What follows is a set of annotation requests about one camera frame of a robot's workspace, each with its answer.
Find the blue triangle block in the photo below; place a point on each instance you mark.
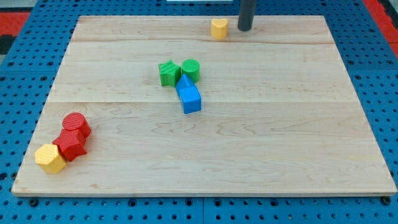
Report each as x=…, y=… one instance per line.
x=184, y=82

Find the green cylinder block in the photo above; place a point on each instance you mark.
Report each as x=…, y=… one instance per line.
x=191, y=68

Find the blue cube block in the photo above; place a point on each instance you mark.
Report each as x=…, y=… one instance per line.
x=190, y=99

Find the wooden board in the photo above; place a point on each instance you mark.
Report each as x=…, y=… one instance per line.
x=279, y=114

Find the red cylinder block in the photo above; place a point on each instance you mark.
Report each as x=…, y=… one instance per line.
x=76, y=121

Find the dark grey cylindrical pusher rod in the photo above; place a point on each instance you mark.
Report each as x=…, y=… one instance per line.
x=247, y=10

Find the green star block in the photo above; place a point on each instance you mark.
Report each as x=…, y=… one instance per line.
x=170, y=73

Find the yellow hexagon block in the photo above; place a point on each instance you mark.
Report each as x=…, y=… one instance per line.
x=49, y=159

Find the yellow heart block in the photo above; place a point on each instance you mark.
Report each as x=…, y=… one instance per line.
x=219, y=28

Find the red star block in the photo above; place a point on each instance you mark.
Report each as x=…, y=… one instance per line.
x=71, y=144

